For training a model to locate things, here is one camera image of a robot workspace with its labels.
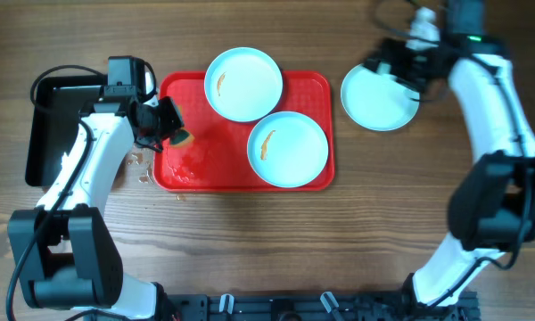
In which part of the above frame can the green orange sponge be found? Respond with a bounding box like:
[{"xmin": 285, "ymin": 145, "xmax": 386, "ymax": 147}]
[{"xmin": 169, "ymin": 128, "xmax": 194, "ymax": 148}]

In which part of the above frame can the white plate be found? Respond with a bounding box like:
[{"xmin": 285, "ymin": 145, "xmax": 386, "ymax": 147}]
[
  {"xmin": 341, "ymin": 62, "xmax": 420, "ymax": 132},
  {"xmin": 203, "ymin": 47, "xmax": 284, "ymax": 122},
  {"xmin": 246, "ymin": 111, "xmax": 331, "ymax": 189}
]

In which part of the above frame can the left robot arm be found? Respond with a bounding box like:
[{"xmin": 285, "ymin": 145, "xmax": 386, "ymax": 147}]
[{"xmin": 5, "ymin": 56, "xmax": 184, "ymax": 320}]

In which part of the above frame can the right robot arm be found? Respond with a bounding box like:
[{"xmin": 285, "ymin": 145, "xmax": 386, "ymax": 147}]
[{"xmin": 366, "ymin": 1, "xmax": 535, "ymax": 316}]

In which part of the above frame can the red plastic tray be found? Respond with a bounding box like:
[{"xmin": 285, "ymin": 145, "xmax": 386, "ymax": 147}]
[{"xmin": 153, "ymin": 70, "xmax": 333, "ymax": 193}]

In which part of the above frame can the white plate top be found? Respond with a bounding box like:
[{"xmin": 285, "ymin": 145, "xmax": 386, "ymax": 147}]
[{"xmin": 203, "ymin": 47, "xmax": 284, "ymax": 122}]

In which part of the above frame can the black rectangular water basin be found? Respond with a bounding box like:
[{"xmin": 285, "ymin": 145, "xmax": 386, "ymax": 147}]
[{"xmin": 25, "ymin": 75, "xmax": 106, "ymax": 187}]

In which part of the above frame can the black left cable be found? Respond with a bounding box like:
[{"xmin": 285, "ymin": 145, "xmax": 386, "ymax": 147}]
[{"xmin": 4, "ymin": 64, "xmax": 160, "ymax": 321}]

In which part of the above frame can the black cable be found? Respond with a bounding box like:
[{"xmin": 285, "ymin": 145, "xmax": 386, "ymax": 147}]
[
  {"xmin": 4, "ymin": 64, "xmax": 160, "ymax": 321},
  {"xmin": 374, "ymin": 0, "xmax": 535, "ymax": 309}
]

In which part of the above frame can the black right cable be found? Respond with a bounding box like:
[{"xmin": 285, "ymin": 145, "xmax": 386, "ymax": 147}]
[{"xmin": 374, "ymin": 0, "xmax": 535, "ymax": 309}]

